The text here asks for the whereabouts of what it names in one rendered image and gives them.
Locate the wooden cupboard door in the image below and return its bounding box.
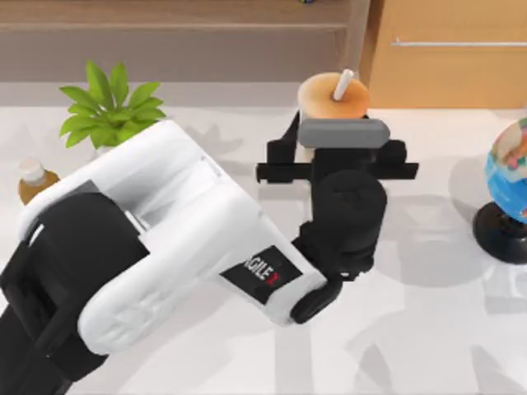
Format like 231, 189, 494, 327
357, 0, 527, 111

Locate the pale grey rounded box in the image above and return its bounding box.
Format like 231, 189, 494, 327
298, 118, 390, 150

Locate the brown bottle with white cap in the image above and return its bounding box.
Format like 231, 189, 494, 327
17, 158, 61, 207

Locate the wooden open shelf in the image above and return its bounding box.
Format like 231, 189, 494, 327
0, 0, 372, 84

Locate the green plant in white pot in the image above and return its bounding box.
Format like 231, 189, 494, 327
58, 60, 168, 156

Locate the orange drink cup with straw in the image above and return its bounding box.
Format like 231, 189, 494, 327
296, 68, 371, 164

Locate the long metal handle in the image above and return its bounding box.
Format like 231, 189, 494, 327
390, 37, 527, 48

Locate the blue globe on black stand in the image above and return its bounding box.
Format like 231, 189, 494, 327
472, 117, 527, 265

